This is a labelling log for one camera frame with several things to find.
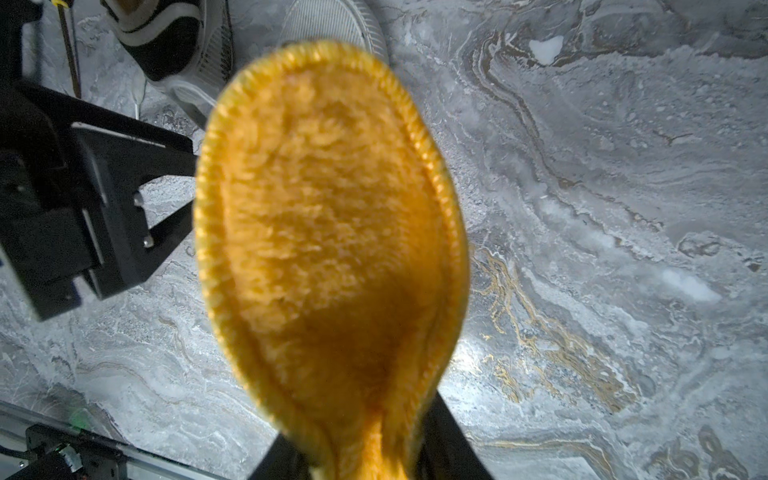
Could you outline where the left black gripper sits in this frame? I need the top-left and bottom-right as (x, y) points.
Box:
(1, 1), (196, 321)

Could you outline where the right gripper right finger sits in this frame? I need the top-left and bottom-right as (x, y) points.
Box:
(416, 393), (493, 480)

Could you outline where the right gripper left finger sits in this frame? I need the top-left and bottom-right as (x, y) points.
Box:
(248, 434), (312, 480)

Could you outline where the black white sneaker with laces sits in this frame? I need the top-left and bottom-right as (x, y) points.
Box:
(101, 0), (235, 129)

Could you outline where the orange insole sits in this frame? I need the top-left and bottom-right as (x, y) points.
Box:
(194, 40), (470, 479)

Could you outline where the black yellow screwdriver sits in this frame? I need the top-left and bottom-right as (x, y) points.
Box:
(50, 0), (82, 99)

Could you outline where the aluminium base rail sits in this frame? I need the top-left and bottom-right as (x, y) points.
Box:
(1, 402), (216, 479)

